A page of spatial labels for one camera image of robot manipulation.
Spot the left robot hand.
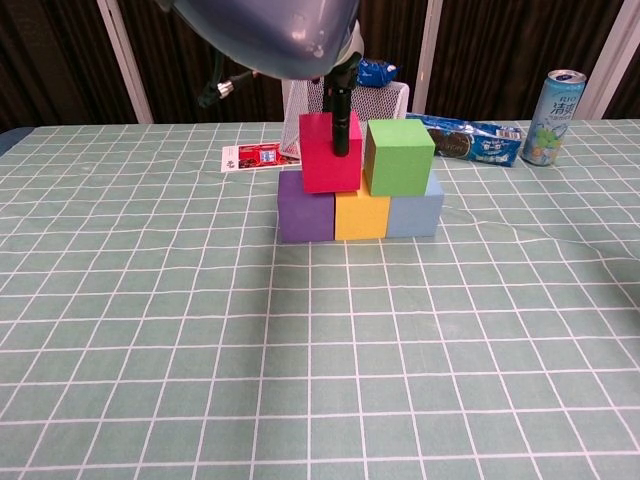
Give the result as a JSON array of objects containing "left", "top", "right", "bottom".
[{"left": 309, "top": 49, "right": 365, "bottom": 157}]

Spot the crimson foam cube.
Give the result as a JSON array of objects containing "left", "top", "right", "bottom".
[{"left": 298, "top": 110, "right": 364, "bottom": 195}]

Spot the green foam cube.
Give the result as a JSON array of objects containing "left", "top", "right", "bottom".
[{"left": 363, "top": 118, "right": 435, "bottom": 197}]

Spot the purple foam cube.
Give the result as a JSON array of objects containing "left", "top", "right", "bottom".
[{"left": 277, "top": 169, "right": 336, "bottom": 244}]

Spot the light blue foam cube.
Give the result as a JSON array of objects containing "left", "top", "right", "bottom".
[{"left": 387, "top": 172, "right": 446, "bottom": 239}]

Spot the small blue cookie pack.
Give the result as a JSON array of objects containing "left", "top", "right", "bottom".
[{"left": 357, "top": 58, "right": 401, "bottom": 89}]

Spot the red and white card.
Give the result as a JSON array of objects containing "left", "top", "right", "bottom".
[{"left": 220, "top": 142, "right": 305, "bottom": 174}]

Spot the yellow foam cube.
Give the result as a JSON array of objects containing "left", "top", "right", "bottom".
[{"left": 333, "top": 189, "right": 392, "bottom": 242}]

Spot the long blue cookie package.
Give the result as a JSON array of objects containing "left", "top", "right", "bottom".
[{"left": 404, "top": 113, "right": 526, "bottom": 169}]

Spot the light blue drink can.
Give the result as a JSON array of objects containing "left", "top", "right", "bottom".
[{"left": 519, "top": 69, "right": 587, "bottom": 167}]

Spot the green checked tablecloth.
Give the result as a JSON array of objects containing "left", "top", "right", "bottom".
[{"left": 0, "top": 118, "right": 640, "bottom": 480}]

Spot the white wire mesh basket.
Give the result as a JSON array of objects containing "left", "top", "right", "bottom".
[{"left": 278, "top": 77, "right": 411, "bottom": 169}]

